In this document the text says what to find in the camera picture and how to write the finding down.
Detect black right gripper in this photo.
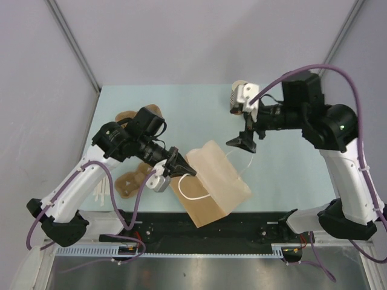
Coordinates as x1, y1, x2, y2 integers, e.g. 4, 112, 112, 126
226, 100, 305, 153

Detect brown paper bag white handles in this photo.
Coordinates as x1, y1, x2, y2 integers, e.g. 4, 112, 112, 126
171, 140, 252, 228

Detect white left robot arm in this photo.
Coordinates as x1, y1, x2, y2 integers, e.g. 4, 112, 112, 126
26, 107, 196, 249

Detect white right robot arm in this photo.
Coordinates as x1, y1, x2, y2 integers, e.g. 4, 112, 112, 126
226, 71, 385, 242

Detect stack of brown paper cups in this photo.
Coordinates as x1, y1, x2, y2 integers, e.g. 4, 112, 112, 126
230, 80, 247, 115

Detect white wrapped straws bundle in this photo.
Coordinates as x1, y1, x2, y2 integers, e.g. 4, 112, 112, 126
93, 177, 109, 207

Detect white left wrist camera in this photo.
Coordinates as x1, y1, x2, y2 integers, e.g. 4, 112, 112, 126
146, 159, 171, 192

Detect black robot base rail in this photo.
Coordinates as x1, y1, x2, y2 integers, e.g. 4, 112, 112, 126
99, 211, 309, 255

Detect white slotted cable duct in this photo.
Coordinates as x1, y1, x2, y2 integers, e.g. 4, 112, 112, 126
56, 243, 303, 259

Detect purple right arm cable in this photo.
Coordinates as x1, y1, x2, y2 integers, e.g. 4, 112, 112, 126
250, 63, 387, 283

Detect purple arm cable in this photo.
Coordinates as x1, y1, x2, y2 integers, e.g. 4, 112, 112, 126
26, 161, 158, 272
250, 63, 387, 283

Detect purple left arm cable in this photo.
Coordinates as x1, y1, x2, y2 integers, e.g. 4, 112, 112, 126
26, 161, 158, 272

